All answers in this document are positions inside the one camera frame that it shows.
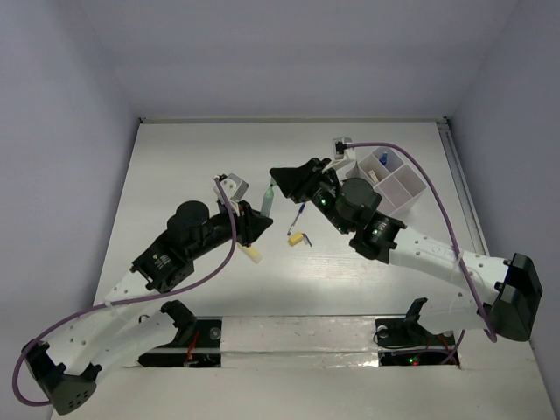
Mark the black handled scissors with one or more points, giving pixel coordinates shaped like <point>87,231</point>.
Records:
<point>357,173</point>

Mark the blue pen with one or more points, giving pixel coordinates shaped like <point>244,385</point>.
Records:
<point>294,222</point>

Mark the white divided organizer tray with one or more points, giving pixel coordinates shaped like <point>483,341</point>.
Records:
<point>400,187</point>

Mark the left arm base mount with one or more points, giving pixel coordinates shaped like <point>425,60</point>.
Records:
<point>196,343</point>

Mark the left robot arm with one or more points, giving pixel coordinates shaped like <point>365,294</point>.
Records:
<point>141,312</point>

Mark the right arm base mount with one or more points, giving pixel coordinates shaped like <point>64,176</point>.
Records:
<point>402,342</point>

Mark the clear blue spray bottle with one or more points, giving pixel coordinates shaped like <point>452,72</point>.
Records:
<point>384,158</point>

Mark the silver taped rail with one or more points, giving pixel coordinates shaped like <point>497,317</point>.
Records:
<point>308,342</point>

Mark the yellow binder clip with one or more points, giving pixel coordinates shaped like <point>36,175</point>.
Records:
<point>296,238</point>

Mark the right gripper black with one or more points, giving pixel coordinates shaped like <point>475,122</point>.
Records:
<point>297,181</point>

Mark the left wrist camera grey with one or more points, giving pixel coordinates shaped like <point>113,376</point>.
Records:
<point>233,186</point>

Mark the clear green tube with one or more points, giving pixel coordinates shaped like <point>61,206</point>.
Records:
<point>267,201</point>

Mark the yellow white glue stick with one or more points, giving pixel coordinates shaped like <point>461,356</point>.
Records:
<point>251,253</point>

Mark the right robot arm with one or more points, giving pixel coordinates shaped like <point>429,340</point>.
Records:
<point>504,294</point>

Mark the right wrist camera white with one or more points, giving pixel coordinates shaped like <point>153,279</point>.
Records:
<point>341,147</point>

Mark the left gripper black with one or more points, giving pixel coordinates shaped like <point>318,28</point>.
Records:
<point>249,227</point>

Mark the grey white eraser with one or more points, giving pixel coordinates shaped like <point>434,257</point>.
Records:
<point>373,176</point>

